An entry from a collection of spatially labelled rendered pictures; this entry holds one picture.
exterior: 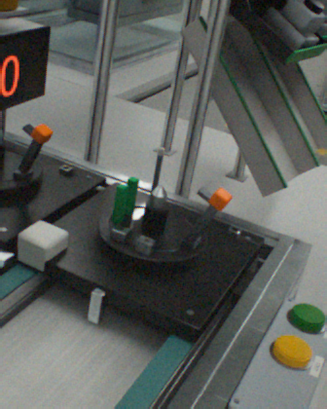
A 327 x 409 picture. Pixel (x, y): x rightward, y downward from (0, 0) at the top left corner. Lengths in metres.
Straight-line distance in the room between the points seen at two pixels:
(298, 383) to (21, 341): 0.30
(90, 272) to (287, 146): 0.45
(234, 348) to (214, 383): 0.06
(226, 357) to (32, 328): 0.22
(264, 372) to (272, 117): 0.50
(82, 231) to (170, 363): 0.23
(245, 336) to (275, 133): 0.44
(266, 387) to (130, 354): 0.16
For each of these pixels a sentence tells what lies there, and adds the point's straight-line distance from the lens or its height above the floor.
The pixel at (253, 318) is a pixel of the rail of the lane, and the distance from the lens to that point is 0.73.
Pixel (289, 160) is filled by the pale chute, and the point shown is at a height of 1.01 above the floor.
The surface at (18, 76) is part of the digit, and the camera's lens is 0.59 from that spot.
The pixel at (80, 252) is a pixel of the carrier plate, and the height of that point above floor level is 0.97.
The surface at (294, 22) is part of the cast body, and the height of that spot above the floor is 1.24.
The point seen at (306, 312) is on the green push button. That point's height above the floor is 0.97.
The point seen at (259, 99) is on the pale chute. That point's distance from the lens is 1.03.
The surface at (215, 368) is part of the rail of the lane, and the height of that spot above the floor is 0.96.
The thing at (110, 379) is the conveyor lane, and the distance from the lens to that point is 0.67.
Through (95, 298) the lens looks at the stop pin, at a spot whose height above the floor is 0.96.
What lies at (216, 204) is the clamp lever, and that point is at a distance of 0.72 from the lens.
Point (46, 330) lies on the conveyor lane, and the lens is 0.71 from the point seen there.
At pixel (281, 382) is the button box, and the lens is 0.65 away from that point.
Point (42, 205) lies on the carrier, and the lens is 0.84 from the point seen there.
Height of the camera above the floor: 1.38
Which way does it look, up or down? 26 degrees down
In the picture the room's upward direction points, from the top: 11 degrees clockwise
